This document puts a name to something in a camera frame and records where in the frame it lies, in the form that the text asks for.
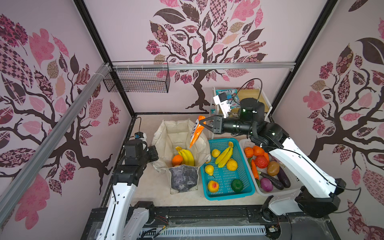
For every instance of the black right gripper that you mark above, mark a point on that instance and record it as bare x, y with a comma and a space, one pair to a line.
218, 125

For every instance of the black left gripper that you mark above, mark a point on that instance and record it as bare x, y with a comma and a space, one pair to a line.
152, 150

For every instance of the orange Fox's candy bag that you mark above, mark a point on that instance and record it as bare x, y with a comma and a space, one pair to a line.
196, 131

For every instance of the cream canvas grocery bag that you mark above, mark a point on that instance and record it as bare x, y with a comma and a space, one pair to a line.
172, 134

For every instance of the orange fruit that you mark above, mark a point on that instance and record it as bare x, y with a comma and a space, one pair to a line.
177, 160

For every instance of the yellow banana bunch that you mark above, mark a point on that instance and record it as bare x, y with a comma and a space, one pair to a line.
224, 157
187, 155

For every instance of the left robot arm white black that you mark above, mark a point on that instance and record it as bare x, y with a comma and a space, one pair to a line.
117, 225

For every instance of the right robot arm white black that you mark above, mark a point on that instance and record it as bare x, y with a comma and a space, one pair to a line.
319, 194

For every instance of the green white candy bag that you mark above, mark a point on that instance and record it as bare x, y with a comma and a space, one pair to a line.
232, 97

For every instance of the orange bell pepper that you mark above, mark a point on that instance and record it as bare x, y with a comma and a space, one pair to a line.
249, 152

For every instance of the orange tomato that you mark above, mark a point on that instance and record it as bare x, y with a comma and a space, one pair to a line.
258, 151

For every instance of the white wooden two-tier shelf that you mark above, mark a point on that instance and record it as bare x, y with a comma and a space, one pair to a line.
254, 107

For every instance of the teal plastic fruit basket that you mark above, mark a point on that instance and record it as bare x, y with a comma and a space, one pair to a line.
224, 177

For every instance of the red tomato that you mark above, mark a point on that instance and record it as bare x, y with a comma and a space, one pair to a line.
261, 162

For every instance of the orange carrot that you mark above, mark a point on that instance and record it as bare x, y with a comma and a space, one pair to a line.
254, 170

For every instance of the red yellow peach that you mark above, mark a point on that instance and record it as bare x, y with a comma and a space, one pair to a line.
213, 186

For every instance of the green bell pepper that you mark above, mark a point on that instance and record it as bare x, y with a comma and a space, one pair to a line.
237, 185

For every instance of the brown potato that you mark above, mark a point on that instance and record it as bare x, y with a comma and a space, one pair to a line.
273, 168

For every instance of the purple red onion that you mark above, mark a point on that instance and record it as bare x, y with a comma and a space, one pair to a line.
266, 185

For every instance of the purple eggplant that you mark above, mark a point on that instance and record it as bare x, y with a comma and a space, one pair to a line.
283, 178

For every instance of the white plastic vegetable basket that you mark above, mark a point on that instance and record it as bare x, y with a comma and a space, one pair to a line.
296, 184

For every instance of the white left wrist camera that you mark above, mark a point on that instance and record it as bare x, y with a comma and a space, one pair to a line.
140, 136

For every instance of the aluminium frame bar rear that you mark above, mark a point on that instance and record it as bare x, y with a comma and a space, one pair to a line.
211, 66

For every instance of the aluminium frame bar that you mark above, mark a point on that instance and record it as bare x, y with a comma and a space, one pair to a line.
211, 66
23, 180

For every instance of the black wire wall basket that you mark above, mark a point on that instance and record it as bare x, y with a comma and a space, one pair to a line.
138, 77

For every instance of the white slotted cable duct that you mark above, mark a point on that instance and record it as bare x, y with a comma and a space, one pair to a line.
202, 232

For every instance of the aluminium frame bar left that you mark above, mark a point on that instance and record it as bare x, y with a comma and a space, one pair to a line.
23, 180

